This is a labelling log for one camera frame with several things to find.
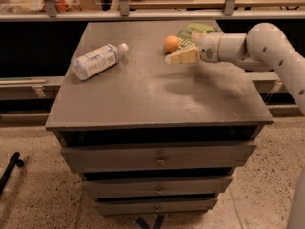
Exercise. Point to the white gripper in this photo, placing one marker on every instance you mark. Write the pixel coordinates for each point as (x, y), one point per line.
(208, 47)

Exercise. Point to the orange fruit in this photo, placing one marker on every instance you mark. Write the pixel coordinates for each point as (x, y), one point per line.
(171, 43)

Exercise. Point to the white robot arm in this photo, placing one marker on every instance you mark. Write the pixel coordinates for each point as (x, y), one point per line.
(269, 193)

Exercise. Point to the clear blue-label plastic bottle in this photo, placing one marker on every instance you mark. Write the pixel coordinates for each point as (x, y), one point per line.
(97, 61)

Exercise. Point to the green chip bag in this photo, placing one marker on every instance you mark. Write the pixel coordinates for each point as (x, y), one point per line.
(185, 36)

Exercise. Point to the grey drawer cabinet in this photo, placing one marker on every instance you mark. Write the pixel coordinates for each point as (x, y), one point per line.
(143, 100)

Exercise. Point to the top grey drawer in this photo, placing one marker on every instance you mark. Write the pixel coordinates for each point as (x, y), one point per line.
(149, 157)

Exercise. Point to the grey drawer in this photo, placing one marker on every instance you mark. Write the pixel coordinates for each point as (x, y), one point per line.
(154, 187)
(155, 206)
(149, 157)

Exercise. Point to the middle grey drawer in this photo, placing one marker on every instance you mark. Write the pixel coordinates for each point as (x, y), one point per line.
(154, 187)

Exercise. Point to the grey metal railing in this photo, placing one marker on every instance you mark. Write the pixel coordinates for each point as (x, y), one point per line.
(145, 10)

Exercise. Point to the bottom grey drawer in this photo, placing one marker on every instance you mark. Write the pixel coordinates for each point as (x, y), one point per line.
(155, 206)

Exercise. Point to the black metal bar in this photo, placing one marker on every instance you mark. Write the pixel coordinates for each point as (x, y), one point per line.
(14, 161)

